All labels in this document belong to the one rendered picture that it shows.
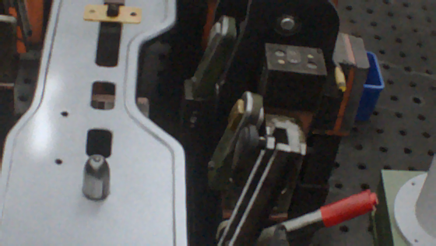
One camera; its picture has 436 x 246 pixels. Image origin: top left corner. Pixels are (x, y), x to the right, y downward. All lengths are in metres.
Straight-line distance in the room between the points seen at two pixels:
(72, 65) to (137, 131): 0.15
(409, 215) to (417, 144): 0.30
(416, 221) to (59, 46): 0.60
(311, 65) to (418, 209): 0.40
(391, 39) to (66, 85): 0.93
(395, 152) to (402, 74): 0.24
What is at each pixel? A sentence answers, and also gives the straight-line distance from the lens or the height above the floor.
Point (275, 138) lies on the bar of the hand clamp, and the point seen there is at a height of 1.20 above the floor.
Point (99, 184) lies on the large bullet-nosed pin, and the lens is 0.97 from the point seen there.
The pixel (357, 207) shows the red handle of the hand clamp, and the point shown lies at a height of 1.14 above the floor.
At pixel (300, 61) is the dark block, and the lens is 1.02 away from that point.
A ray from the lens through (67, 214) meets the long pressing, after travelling 0.97.
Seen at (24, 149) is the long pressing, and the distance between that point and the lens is 1.04.
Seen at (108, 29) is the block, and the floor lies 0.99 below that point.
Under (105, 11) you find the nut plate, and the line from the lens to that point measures 1.26.
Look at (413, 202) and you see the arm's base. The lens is 1.37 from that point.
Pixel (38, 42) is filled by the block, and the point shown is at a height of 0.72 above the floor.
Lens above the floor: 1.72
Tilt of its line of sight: 41 degrees down
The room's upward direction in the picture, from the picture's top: 10 degrees clockwise
